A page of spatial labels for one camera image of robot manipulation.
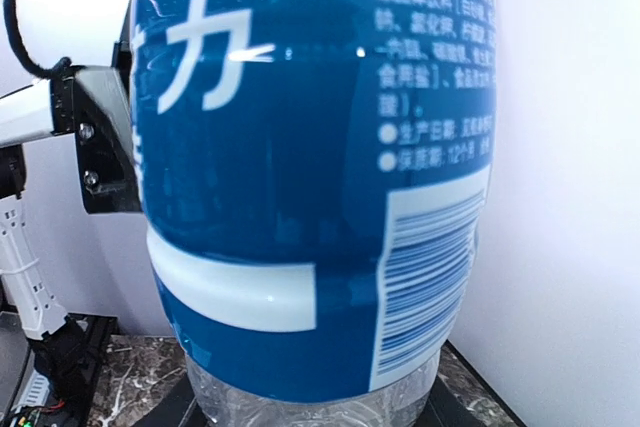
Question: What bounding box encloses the white cap blue label bottle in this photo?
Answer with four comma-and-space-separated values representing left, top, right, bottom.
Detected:
131, 0, 497, 426

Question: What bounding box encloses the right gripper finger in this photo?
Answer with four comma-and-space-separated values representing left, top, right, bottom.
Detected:
51, 67, 141, 214

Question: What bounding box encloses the white slotted cable duct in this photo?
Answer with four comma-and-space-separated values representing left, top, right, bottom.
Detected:
15, 371, 50, 410

